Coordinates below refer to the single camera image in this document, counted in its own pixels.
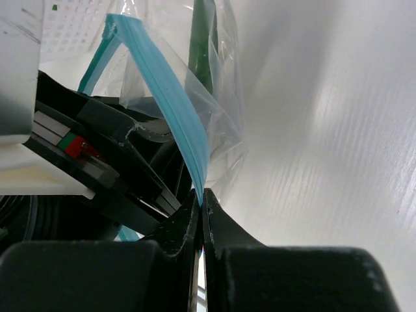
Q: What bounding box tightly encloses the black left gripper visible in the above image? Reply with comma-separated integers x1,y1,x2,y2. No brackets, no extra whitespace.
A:
26,72,194,240

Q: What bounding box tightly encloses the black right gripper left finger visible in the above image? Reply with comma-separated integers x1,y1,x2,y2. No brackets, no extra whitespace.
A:
1,191,201,311

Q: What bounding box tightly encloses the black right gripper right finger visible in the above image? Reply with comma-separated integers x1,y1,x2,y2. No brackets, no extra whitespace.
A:
201,189,399,311

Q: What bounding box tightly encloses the clear zip top bag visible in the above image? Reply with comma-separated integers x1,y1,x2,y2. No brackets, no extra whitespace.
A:
77,0,250,209

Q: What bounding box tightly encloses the white perforated plastic basket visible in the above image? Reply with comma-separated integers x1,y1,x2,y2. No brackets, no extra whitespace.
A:
40,0,124,63

